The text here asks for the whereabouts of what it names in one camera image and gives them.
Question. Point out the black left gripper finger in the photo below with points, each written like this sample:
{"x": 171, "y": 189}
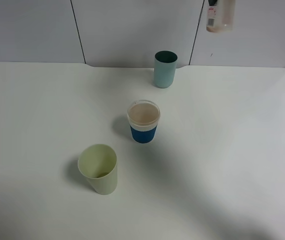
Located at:
{"x": 212, "y": 2}

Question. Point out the clear plastic drink bottle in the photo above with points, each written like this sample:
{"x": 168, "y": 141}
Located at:
{"x": 220, "y": 17}

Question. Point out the teal plastic cup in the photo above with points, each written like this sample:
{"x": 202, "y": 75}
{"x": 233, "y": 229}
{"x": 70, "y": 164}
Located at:
{"x": 165, "y": 63}

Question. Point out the glass cup blue sleeve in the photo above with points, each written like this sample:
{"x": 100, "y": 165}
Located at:
{"x": 143, "y": 117}

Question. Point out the light green plastic cup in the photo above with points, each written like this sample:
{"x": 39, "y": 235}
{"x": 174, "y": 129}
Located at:
{"x": 98, "y": 164}

